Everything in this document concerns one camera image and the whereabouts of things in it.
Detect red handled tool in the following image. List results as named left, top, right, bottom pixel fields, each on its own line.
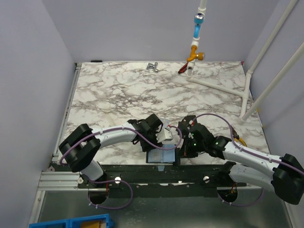
left=178, top=63, right=188, bottom=74

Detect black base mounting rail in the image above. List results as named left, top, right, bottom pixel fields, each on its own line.
left=78, top=162, right=235, bottom=198

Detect orange pipe valve fitting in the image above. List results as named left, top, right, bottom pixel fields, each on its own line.
left=187, top=45, right=205, bottom=62

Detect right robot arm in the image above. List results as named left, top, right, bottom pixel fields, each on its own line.
left=178, top=115, right=304, bottom=205

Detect silver metal clamp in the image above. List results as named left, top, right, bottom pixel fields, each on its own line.
left=146, top=62, right=159, bottom=73

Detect silver grey credit card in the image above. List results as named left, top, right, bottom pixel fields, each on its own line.
left=160, top=118, right=170, bottom=128

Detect black leather card holder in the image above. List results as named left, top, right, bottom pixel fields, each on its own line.
left=146, top=148, right=181, bottom=166

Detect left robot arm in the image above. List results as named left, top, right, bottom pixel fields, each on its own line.
left=59, top=114, right=178, bottom=188

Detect blue plastic bin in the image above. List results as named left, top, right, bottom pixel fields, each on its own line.
left=28, top=214, right=114, bottom=228

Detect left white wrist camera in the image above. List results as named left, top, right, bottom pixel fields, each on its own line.
left=156, top=127, right=173, bottom=143

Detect yellow handled pliers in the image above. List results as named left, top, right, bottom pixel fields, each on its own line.
left=233, top=129, right=247, bottom=147

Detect white PVC pipe frame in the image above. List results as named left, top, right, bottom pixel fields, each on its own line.
left=186, top=0, right=304, bottom=125

